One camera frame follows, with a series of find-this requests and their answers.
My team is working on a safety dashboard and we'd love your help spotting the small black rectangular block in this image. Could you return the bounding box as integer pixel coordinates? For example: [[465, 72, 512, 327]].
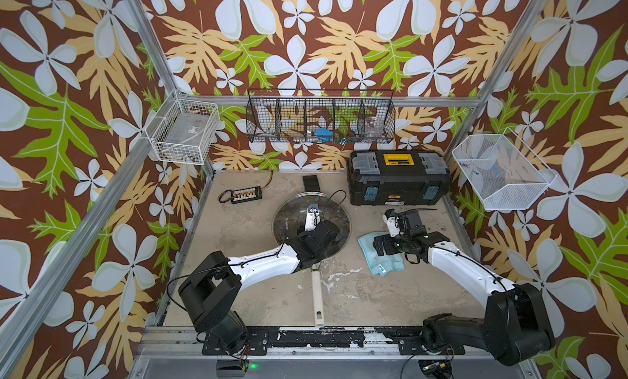
[[303, 174, 321, 192]]

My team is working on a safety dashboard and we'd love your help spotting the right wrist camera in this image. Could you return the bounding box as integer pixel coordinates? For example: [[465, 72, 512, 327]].
[[383, 209, 400, 238]]

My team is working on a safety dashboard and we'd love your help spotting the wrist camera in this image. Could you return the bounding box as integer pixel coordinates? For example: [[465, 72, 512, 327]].
[[304, 204, 322, 232], [383, 209, 400, 238]]

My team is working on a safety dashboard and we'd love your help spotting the black toolbox yellow label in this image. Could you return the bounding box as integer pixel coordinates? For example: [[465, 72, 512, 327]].
[[348, 150, 452, 206]]

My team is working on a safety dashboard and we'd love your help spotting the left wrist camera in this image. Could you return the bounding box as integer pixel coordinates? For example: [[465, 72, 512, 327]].
[[304, 204, 322, 232]]

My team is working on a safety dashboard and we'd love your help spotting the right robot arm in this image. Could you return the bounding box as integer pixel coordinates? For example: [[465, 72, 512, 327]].
[[373, 209, 555, 366]]

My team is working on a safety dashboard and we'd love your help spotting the blue object in basket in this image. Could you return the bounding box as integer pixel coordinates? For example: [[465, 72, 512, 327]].
[[314, 128, 334, 143]]

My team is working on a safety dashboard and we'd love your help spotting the white wire basket left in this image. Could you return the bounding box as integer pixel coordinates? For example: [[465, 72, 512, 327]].
[[147, 91, 221, 166]]

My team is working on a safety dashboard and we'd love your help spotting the black charger board with cables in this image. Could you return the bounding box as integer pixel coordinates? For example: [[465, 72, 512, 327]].
[[218, 171, 274, 205]]

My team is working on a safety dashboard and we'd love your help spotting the white wire basket right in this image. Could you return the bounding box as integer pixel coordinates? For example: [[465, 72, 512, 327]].
[[452, 129, 558, 211]]

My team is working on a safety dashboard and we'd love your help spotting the dark frying pan cream handle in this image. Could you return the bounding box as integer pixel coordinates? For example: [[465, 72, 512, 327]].
[[271, 191, 353, 328]]

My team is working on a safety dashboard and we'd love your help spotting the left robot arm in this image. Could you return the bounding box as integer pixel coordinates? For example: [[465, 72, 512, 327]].
[[178, 220, 340, 355]]

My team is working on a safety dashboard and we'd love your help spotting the light blue cloth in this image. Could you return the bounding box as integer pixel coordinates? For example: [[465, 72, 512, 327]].
[[358, 232, 406, 277]]

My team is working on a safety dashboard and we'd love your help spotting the white wire basket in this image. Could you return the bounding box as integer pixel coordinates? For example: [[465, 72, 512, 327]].
[[147, 91, 221, 166], [452, 129, 558, 211]]

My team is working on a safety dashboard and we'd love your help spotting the black wire wall basket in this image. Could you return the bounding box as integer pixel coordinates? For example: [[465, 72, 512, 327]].
[[245, 88, 397, 144]]

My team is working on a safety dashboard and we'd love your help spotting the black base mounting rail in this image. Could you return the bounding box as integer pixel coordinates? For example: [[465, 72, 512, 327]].
[[202, 326, 466, 356]]

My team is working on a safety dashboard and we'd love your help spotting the glass pot lid cream handle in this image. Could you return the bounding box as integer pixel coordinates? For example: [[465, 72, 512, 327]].
[[272, 192, 351, 257]]

